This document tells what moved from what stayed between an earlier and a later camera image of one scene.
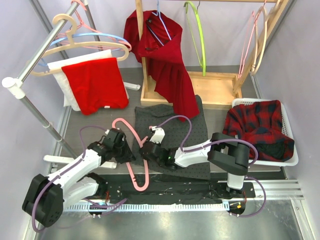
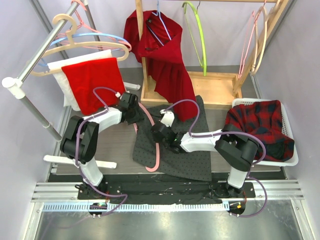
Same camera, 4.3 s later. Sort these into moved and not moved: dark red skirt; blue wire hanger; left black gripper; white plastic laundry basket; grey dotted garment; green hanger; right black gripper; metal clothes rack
Moved: right black gripper; left black gripper
Not moved: grey dotted garment; green hanger; blue wire hanger; metal clothes rack; white plastic laundry basket; dark red skirt
